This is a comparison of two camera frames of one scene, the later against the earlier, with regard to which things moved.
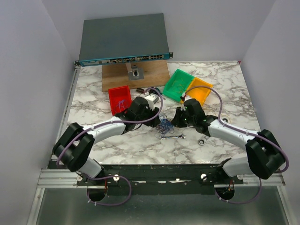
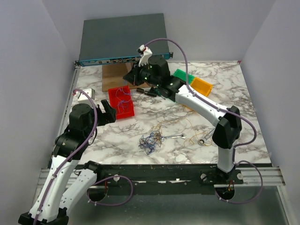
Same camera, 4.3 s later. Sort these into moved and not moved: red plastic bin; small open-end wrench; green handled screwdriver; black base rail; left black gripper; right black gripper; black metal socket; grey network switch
Moved: right black gripper; left black gripper
Not moved: black base rail; red plastic bin; grey network switch; green handled screwdriver; small open-end wrench; black metal socket
